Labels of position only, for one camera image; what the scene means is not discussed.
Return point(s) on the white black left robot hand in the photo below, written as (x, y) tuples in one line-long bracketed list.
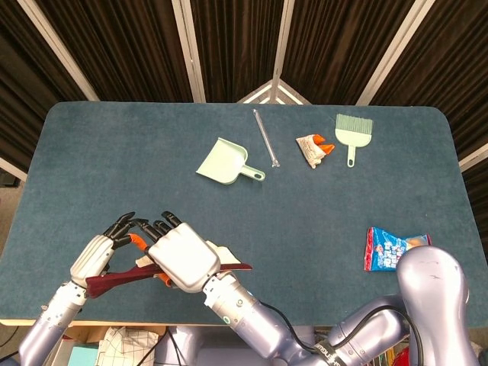
[(91, 255)]

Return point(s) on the white screen frame post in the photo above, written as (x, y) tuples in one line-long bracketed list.
[(474, 157), (282, 38), (188, 49), (11, 167), (57, 49), (392, 49)]

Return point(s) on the white triangular screen foot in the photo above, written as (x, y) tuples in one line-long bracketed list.
[(273, 93)]

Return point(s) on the red white round object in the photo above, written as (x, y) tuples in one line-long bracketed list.
[(402, 359)]

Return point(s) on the clear plastic tube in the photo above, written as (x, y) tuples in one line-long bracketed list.
[(265, 137)]

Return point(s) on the white checkered cloth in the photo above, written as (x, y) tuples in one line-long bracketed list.
[(126, 347)]

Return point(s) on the white orange snack packet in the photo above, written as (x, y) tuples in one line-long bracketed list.
[(310, 150)]

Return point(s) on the light green plastic dustpan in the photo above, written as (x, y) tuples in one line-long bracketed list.
[(225, 162)]

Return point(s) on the blue felt table cover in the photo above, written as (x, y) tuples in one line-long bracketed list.
[(305, 228)]

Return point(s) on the teal box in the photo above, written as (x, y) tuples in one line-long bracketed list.
[(84, 356)]

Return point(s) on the silver purple right robot arm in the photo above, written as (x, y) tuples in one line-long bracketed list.
[(244, 312)]

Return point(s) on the red ribbed paper folding fan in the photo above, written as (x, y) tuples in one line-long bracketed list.
[(114, 280)]

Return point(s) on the purple robot torso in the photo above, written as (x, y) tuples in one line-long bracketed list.
[(183, 347)]

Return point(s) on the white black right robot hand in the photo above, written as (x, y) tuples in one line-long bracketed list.
[(183, 259)]

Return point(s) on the light green hand brush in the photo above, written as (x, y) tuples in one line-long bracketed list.
[(352, 135)]

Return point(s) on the dark brown curtain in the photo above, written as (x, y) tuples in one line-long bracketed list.
[(236, 38)]

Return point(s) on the brown cardboard box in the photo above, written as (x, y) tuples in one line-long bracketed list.
[(91, 333)]

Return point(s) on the blue red snack bag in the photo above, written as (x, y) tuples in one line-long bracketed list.
[(381, 251)]

